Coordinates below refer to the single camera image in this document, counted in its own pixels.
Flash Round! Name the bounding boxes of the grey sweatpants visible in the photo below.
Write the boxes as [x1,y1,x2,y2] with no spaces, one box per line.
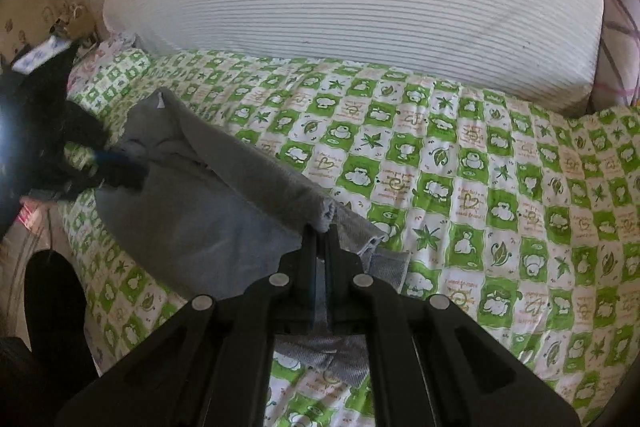
[93,86,412,389]

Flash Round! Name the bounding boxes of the person's black trouser leg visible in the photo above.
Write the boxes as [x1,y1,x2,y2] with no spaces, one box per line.
[24,249,98,395]

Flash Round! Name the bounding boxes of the green white patterned bedsheet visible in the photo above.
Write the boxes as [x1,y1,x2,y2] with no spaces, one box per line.
[70,49,639,424]

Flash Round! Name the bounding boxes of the pink plaid pillow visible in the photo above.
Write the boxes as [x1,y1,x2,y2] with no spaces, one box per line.
[589,0,639,112]

